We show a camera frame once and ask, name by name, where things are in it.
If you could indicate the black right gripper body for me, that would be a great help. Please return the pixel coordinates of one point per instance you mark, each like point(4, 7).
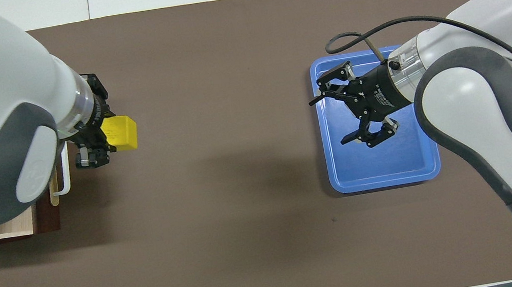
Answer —
point(381, 93)

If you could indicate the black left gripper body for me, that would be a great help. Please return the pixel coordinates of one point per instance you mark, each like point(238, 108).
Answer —
point(91, 123)

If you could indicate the yellow cube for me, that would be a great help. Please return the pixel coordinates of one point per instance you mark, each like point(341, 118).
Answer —
point(121, 133)

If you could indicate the dark wooden drawer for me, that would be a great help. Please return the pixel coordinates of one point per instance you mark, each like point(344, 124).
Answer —
point(47, 217)

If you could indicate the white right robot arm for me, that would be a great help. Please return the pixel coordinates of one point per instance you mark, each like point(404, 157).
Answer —
point(480, 97)

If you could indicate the blue plastic tray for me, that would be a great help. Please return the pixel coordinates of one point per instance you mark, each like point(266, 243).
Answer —
point(382, 164)

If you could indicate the brown table mat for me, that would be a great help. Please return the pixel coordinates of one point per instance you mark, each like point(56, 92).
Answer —
point(243, 191)

